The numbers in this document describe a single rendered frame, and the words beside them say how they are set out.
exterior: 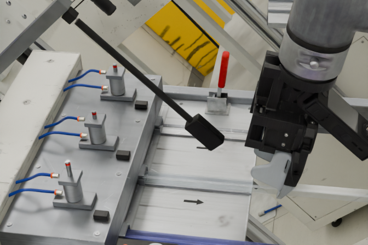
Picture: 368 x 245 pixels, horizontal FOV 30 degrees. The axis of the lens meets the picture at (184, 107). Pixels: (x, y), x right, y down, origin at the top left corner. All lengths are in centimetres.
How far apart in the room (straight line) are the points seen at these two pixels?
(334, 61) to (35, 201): 40
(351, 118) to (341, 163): 136
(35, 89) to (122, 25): 98
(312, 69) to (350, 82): 124
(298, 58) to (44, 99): 40
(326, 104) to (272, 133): 7
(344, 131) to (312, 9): 17
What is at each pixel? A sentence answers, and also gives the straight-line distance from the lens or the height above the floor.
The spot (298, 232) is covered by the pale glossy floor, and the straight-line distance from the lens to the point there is 260.
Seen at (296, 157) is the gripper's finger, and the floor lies 101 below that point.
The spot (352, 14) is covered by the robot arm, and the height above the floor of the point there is 112.
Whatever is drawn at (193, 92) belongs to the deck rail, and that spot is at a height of 106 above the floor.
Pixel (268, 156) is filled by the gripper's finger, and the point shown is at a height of 99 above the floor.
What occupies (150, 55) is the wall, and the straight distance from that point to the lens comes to 409.
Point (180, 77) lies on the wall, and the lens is 418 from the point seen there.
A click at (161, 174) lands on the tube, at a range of 96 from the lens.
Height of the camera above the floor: 142
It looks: 19 degrees down
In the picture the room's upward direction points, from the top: 49 degrees counter-clockwise
